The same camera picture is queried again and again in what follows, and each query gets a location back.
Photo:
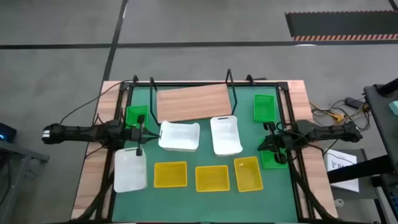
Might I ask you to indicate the green table mat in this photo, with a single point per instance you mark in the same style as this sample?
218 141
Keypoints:
186 205

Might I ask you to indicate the black equipment stand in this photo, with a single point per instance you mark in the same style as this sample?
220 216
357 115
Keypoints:
382 124

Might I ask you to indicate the green slotted plastic basket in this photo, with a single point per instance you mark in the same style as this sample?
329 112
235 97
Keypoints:
132 113
267 161
264 108

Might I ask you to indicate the white cardboard box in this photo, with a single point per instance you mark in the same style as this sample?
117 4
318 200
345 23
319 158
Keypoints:
337 158

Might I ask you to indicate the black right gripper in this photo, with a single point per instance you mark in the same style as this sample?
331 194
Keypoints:
281 141

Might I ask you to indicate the yellow slotted plastic basket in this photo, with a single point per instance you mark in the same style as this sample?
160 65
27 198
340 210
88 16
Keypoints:
170 175
212 179
248 174

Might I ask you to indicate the grey metal trolley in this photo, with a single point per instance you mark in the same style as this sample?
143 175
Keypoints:
18 152

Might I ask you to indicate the black metal table frame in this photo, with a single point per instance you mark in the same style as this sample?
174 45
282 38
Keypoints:
267 83

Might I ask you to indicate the small white connector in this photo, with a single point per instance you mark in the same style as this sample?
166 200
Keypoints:
339 203

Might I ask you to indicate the black device blue light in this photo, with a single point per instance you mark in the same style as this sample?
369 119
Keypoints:
7 133

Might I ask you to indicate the black power adapter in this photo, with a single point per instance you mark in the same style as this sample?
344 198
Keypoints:
353 102

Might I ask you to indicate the white plastic basket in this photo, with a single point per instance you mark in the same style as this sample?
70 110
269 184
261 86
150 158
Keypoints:
225 137
179 137
130 172

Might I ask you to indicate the wooden board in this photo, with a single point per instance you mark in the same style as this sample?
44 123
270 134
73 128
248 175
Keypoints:
192 102

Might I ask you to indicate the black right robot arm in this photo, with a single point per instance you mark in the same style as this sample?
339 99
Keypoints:
329 133

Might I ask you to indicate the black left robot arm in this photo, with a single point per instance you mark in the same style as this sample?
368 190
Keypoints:
81 132

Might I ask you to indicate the black hazard-striped floor mat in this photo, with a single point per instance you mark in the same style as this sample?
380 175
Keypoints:
342 25

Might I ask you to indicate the teal box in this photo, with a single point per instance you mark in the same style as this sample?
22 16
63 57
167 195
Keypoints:
394 107

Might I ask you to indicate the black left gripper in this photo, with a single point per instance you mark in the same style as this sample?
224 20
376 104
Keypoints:
136 135

